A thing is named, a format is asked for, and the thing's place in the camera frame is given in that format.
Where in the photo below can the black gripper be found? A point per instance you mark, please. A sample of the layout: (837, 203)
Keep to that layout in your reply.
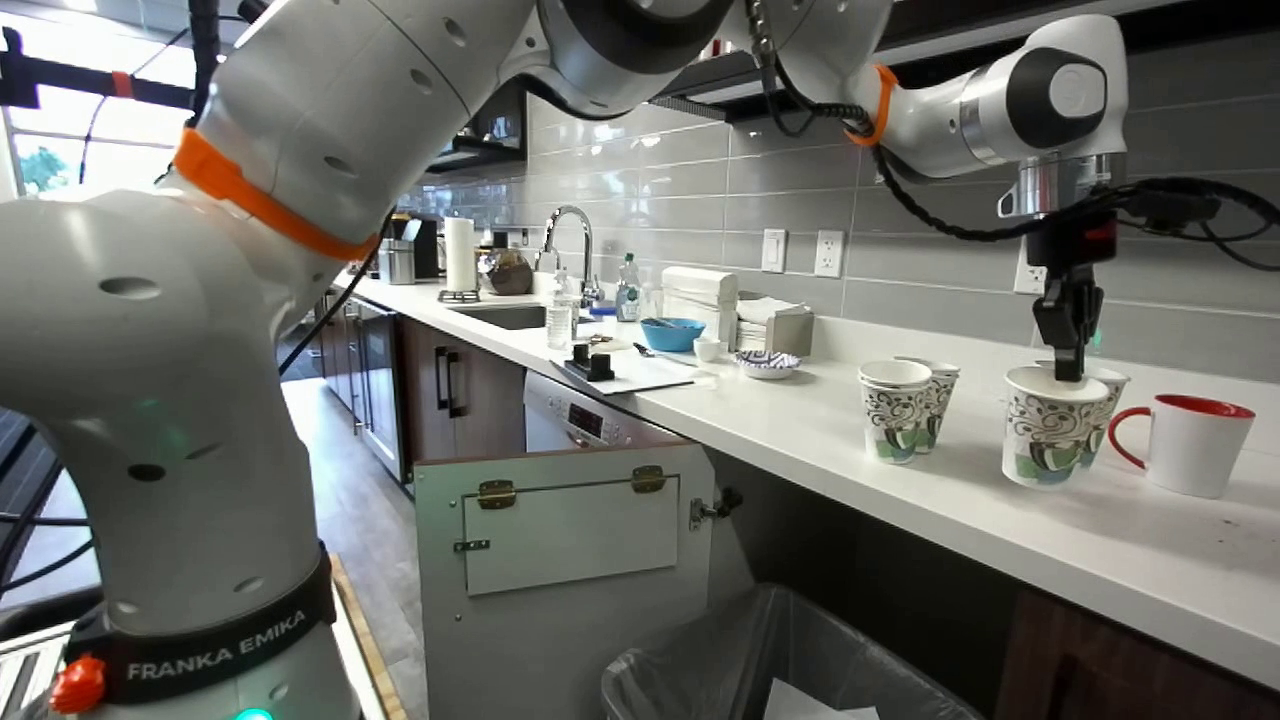
(1069, 255)

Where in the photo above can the floral print paper cup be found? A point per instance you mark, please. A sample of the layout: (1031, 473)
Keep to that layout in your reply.
(1118, 391)
(946, 393)
(899, 423)
(1046, 441)

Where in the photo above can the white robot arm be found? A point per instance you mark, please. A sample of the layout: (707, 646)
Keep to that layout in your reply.
(160, 401)

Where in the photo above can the small white cup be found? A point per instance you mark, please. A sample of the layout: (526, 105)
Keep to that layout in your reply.
(708, 351)

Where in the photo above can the white paper towel stack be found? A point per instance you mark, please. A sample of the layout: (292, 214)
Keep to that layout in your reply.
(702, 292)

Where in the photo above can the white mug red inside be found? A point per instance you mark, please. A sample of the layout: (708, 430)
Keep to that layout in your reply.
(1194, 454)

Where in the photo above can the blue white patterned bowl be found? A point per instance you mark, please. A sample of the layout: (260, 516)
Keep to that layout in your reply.
(771, 366)

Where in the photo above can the dark wooden cabinet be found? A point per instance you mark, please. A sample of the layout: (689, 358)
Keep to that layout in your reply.
(1105, 665)

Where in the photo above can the blue plastic bowl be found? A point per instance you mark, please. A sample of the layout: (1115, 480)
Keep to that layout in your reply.
(669, 339)

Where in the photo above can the white cutting board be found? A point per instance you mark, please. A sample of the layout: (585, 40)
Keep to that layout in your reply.
(642, 377)

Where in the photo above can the clear soap bottle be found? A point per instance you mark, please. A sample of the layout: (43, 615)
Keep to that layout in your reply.
(630, 298)

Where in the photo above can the white paper sheet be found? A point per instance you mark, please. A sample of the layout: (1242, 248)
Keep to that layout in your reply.
(814, 704)

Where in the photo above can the black plastic holder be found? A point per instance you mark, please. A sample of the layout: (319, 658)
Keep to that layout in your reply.
(588, 360)

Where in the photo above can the chrome faucet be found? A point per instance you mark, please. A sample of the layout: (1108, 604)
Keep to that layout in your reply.
(588, 262)

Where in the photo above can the grey trash bin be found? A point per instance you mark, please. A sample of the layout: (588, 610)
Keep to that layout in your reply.
(722, 665)

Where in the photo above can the clear plastic water bottle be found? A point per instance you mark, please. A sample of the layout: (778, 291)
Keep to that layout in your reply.
(563, 314)

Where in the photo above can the steel dishwasher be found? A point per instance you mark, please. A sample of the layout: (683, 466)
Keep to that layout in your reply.
(555, 423)

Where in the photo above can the glass coffee pot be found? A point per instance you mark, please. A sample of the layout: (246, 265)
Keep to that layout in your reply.
(508, 272)

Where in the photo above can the steel sink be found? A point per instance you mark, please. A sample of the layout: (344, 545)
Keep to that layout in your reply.
(504, 318)

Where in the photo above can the brown sink cabinet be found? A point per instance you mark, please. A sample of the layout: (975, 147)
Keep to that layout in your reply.
(487, 401)

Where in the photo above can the open cabinet door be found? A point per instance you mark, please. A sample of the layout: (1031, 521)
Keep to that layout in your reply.
(575, 642)

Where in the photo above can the white paper towel roll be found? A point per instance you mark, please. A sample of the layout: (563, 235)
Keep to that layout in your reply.
(461, 262)

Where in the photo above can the dark countertop appliance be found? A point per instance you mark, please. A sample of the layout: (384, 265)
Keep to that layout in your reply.
(427, 244)

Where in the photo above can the white wall outlet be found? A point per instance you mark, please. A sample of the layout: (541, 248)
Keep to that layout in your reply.
(1020, 282)
(831, 255)

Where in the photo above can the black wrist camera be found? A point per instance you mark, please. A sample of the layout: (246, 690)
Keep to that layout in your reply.
(1161, 209)

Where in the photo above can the white light switch plate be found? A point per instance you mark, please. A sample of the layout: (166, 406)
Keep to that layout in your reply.
(772, 248)

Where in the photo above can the dark wall shelf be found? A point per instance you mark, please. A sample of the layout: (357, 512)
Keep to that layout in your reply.
(1204, 17)

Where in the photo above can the black camera stand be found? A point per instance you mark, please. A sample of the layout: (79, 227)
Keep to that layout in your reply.
(17, 81)

